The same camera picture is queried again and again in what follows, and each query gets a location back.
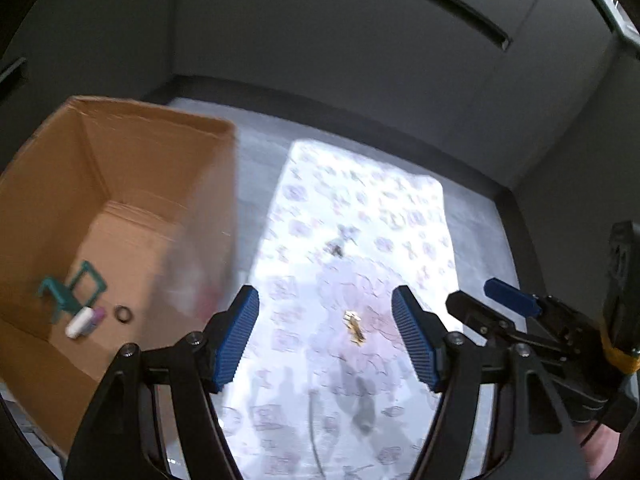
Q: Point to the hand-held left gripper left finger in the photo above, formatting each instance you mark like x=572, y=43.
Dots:
x=240, y=335

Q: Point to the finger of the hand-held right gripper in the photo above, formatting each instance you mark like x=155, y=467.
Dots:
x=480, y=317
x=510, y=296

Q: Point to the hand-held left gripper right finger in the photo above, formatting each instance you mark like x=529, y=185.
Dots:
x=415, y=340

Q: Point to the gold hair clip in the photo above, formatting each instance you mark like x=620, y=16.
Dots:
x=354, y=329

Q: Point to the small purple pink object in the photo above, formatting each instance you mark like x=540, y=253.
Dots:
x=99, y=315

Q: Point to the cream white stick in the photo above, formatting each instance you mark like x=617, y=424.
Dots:
x=79, y=324

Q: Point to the small teal toy chair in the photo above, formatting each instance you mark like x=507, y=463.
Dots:
x=62, y=295

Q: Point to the brown cardboard box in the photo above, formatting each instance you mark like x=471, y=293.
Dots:
x=150, y=160

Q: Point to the person's right forearm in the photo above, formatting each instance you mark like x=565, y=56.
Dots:
x=615, y=460

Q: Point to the grey metal clip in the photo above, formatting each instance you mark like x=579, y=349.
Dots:
x=342, y=240

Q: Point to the white pink printed mat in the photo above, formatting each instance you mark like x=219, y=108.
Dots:
x=310, y=200

